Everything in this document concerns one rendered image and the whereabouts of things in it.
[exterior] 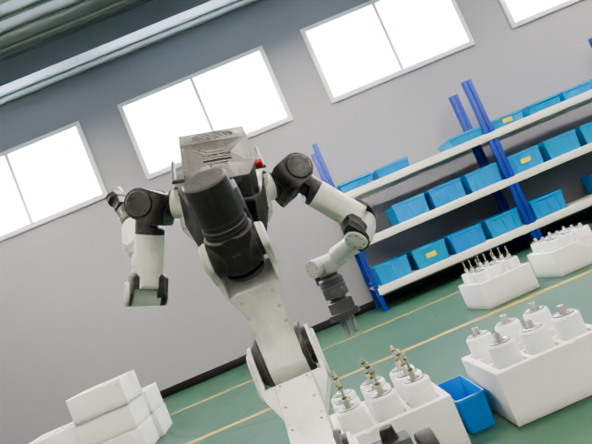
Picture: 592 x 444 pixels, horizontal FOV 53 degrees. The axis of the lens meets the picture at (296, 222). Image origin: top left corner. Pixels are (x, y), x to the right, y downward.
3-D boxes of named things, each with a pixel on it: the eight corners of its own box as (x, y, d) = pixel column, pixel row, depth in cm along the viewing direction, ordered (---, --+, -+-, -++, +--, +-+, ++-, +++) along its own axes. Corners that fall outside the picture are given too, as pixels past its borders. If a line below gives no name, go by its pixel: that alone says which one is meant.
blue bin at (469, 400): (499, 423, 200) (484, 389, 201) (469, 436, 200) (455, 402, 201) (473, 403, 230) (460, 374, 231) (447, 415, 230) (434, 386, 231)
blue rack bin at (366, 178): (338, 200, 692) (335, 191, 693) (368, 187, 694) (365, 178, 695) (342, 194, 643) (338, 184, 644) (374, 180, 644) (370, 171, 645)
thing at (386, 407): (397, 455, 190) (374, 401, 192) (385, 449, 199) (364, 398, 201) (422, 440, 193) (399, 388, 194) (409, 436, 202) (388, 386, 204)
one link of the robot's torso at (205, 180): (231, 176, 138) (223, 152, 153) (179, 198, 137) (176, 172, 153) (273, 272, 150) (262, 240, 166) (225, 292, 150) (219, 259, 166)
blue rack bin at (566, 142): (533, 167, 697) (525, 151, 698) (563, 154, 697) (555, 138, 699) (551, 159, 647) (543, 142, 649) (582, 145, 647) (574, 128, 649)
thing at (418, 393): (452, 421, 199) (430, 370, 200) (447, 433, 190) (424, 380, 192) (425, 428, 203) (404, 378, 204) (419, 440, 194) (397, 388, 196)
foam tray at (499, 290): (540, 286, 407) (529, 262, 408) (490, 309, 401) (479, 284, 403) (514, 287, 445) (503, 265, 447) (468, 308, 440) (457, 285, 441)
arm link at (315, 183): (329, 172, 186) (291, 150, 185) (317, 194, 182) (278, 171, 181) (316, 188, 196) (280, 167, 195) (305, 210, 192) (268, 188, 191)
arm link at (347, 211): (387, 207, 193) (327, 172, 191) (377, 234, 184) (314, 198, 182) (370, 226, 201) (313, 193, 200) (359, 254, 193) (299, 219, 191)
